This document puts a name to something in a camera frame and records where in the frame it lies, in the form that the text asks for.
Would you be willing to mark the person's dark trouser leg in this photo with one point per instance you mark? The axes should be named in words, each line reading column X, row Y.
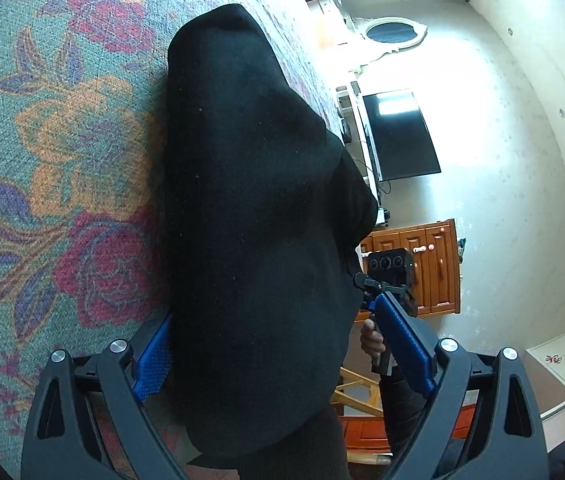
column 307, row 450

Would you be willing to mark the white oval mirror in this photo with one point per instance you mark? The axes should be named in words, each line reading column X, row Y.
column 392, row 32

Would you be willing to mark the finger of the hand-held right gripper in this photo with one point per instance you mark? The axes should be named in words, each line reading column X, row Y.
column 377, row 285

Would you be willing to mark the white vanity dresser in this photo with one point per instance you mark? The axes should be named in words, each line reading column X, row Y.
column 335, row 25

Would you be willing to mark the black pants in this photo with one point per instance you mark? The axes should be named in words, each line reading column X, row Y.
column 252, row 210

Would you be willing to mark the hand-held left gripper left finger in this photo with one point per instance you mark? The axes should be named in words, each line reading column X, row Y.
column 152, row 365

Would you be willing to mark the person's right forearm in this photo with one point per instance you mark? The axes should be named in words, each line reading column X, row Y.
column 405, row 410

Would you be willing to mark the person's right hand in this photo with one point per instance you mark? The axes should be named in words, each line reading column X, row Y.
column 371, row 340

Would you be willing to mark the white floral cabinet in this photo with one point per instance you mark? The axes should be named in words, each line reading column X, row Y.
column 562, row 375

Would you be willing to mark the brown wooden cabinet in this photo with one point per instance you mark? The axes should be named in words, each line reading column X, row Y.
column 432, row 270

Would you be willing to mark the black flat television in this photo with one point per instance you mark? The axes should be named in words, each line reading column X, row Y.
column 400, row 135

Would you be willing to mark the floral bedspread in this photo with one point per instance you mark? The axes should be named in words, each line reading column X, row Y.
column 62, row 135

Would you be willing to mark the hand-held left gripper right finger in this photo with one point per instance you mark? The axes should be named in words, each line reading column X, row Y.
column 407, row 337

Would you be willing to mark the white television stand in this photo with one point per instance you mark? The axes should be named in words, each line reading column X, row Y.
column 362, row 160

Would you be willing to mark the wooden stool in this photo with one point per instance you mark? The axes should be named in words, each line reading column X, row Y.
column 357, row 395

